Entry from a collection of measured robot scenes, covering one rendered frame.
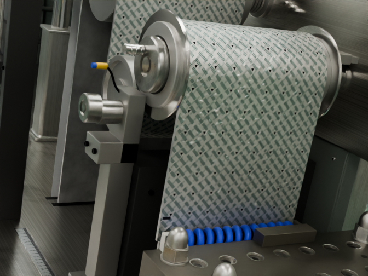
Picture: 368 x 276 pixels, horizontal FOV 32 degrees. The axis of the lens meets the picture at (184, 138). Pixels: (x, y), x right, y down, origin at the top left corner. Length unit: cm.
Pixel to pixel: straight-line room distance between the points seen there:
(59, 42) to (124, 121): 69
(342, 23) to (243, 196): 33
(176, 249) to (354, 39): 45
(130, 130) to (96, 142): 5
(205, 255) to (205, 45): 27
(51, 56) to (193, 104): 76
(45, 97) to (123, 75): 61
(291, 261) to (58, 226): 45
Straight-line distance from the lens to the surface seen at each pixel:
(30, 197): 128
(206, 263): 83
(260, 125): 90
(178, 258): 81
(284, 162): 95
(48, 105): 158
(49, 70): 156
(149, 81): 85
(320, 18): 111
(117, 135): 90
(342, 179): 108
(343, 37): 107
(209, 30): 86
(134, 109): 88
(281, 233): 92
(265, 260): 88
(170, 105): 84
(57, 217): 120
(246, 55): 87
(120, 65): 99
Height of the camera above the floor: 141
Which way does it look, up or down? 17 degrees down
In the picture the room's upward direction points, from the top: 10 degrees clockwise
